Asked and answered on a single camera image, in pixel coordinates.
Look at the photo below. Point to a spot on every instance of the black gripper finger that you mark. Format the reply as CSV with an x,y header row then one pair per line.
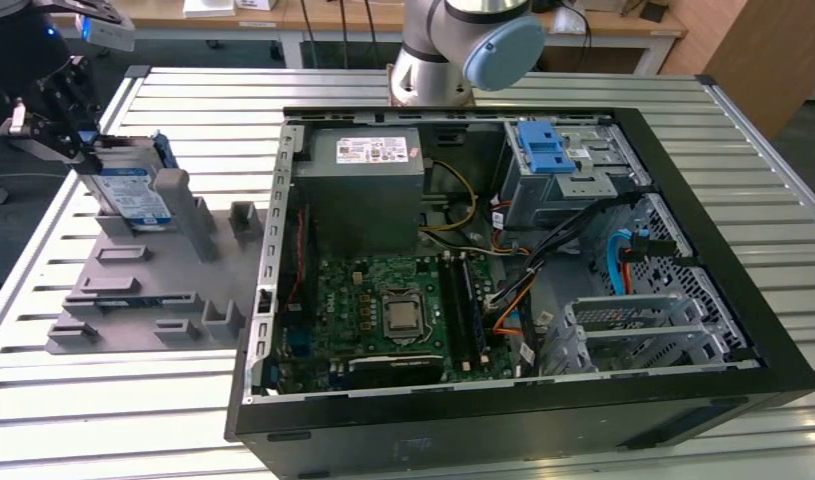
x,y
47,135
69,100

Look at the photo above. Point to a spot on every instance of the hard disk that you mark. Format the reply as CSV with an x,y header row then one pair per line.
x,y
129,190

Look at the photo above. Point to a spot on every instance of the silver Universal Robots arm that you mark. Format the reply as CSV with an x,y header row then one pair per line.
x,y
434,75

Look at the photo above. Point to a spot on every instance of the silver disk bay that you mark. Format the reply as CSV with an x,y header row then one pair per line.
x,y
634,327

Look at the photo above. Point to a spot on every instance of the plain white box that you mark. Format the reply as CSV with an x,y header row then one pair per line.
x,y
207,7

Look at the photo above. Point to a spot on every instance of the white box with print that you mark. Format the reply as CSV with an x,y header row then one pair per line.
x,y
253,4

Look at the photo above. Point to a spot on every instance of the grey parts rack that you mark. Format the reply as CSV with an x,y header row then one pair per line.
x,y
173,280

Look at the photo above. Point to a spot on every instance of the grey power supply unit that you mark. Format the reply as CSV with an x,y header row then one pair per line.
x,y
360,210

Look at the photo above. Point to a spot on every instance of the green motherboard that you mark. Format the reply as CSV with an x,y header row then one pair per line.
x,y
360,280

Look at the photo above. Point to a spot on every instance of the black CPU socket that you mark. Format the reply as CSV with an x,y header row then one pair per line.
x,y
407,294

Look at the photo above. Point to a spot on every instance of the silver CPU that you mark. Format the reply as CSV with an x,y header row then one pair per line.
x,y
403,317

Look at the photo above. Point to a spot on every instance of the black graphics card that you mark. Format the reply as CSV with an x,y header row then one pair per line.
x,y
394,372

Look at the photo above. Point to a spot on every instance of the black empty RAM slot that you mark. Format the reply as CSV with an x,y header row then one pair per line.
x,y
455,310

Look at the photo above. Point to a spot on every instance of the blue plastic drive latch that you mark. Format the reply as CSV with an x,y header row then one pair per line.
x,y
540,150

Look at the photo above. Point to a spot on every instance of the grey optical drive cage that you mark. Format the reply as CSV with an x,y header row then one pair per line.
x,y
534,200

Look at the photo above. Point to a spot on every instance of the black open PC case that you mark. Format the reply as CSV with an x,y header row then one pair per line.
x,y
447,430

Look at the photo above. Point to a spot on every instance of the small black desk device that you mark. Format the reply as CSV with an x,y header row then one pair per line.
x,y
652,10

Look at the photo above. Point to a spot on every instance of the wooden cabinet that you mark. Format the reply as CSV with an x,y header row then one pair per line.
x,y
767,50

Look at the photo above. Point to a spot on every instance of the silver side wrist camera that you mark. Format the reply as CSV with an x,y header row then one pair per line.
x,y
16,125

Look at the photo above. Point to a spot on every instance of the wooden desk white frame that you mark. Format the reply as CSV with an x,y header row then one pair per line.
x,y
180,22

